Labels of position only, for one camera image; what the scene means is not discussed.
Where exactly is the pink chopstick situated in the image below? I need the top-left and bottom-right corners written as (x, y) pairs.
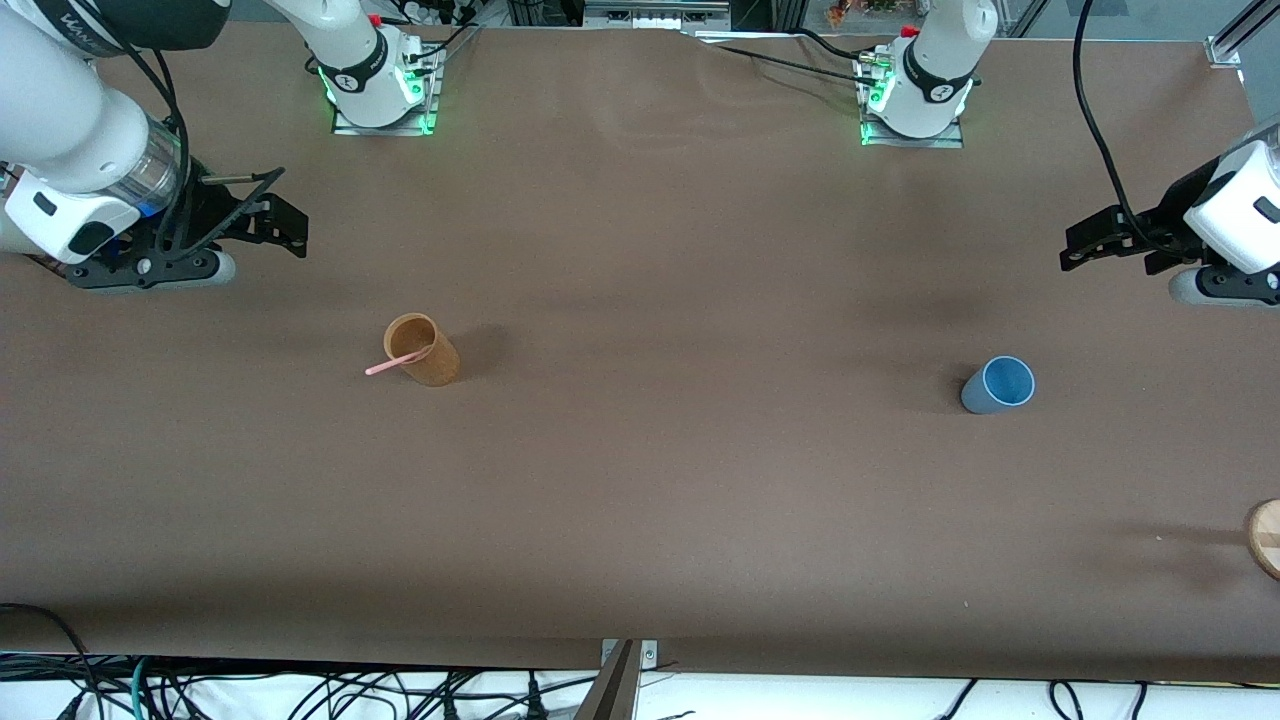
top-left (365, 346), bottom-right (434, 377)

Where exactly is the blue cup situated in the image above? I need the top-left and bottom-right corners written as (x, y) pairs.
top-left (961, 355), bottom-right (1036, 415)

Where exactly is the brown cup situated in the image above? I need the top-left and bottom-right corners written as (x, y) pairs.
top-left (384, 313), bottom-right (462, 388)

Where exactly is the round wooden disc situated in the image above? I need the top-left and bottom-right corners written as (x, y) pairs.
top-left (1245, 499), bottom-right (1280, 581)

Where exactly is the grey metal box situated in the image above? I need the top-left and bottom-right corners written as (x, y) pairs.
top-left (583, 0), bottom-right (732, 31)

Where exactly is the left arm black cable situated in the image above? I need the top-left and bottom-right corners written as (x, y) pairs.
top-left (1073, 0), bottom-right (1166, 251)

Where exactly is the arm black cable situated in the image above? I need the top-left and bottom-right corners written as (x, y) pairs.
top-left (60, 0), bottom-right (288, 263)
top-left (1073, 0), bottom-right (1166, 251)

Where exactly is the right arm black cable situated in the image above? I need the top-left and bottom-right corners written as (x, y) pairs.
top-left (60, 0), bottom-right (288, 263)

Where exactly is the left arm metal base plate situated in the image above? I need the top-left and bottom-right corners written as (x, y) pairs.
top-left (858, 55), bottom-right (966, 150)

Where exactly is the aluminium frame profile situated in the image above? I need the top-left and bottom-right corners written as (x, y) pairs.
top-left (1205, 0), bottom-right (1280, 69)

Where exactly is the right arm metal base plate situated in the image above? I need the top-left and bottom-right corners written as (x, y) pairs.
top-left (332, 45), bottom-right (442, 137)

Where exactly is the black base power cable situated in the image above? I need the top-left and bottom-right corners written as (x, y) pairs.
top-left (700, 28), bottom-right (886, 91)

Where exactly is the black floor cable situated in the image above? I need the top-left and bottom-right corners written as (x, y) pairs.
top-left (0, 603), bottom-right (101, 720)

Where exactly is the metal table edge bracket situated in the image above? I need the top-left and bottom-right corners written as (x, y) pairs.
top-left (600, 640), bottom-right (660, 673)

